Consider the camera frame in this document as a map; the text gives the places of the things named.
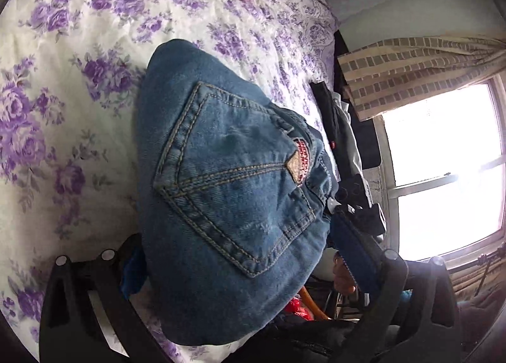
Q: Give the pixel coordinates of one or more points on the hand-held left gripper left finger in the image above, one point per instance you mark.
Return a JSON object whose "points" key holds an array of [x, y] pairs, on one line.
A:
{"points": [[132, 276]]}

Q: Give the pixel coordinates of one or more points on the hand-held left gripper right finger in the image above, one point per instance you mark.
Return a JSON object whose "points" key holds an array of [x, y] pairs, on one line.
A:
{"points": [[355, 252]]}

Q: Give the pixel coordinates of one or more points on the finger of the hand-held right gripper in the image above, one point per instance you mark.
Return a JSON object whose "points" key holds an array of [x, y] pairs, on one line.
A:
{"points": [[357, 191]]}

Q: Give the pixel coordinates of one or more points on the blue denim pants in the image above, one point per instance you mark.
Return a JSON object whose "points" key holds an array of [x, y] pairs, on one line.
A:
{"points": [[221, 189]]}

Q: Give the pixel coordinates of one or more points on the light grey blanket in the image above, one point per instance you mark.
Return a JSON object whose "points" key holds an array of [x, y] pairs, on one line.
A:
{"points": [[350, 129]]}

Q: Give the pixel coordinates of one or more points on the red object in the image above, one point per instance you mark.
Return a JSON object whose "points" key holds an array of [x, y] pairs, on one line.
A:
{"points": [[296, 307]]}

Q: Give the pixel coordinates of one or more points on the black garment with red tag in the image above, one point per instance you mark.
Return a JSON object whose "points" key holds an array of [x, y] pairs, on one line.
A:
{"points": [[326, 110]]}

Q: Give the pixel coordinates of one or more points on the window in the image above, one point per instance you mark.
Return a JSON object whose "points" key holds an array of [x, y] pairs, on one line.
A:
{"points": [[435, 141]]}

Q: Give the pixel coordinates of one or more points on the checkered beige curtain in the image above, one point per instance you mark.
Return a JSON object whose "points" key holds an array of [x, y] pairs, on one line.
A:
{"points": [[395, 70]]}

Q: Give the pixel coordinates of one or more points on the purple floral bedspread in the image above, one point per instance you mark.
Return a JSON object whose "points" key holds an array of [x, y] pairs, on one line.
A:
{"points": [[79, 30]]}

